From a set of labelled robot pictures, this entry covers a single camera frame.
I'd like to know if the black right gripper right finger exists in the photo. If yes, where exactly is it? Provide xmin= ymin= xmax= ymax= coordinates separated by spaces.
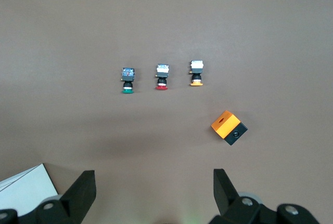
xmin=209 ymin=168 xmax=280 ymax=224

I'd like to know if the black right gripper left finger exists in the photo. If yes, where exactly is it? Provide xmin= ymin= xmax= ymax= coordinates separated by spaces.
xmin=18 ymin=170 xmax=97 ymax=224

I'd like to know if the green push button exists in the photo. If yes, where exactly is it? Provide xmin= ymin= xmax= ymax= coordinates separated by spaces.
xmin=121 ymin=67 xmax=136 ymax=95

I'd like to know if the white drawer cabinet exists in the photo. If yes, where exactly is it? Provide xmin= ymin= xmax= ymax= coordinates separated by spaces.
xmin=0 ymin=163 xmax=59 ymax=217

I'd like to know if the orange and black button box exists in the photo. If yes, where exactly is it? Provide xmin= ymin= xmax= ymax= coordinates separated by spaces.
xmin=210 ymin=110 xmax=248 ymax=146

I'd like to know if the yellow push button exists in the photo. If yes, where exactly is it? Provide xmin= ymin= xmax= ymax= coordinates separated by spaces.
xmin=187 ymin=60 xmax=204 ymax=87

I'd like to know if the red push button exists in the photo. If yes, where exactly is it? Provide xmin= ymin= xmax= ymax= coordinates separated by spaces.
xmin=155 ymin=64 xmax=170 ymax=91

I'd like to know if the brown table mat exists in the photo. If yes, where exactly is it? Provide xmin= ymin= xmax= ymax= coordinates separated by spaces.
xmin=0 ymin=0 xmax=333 ymax=224

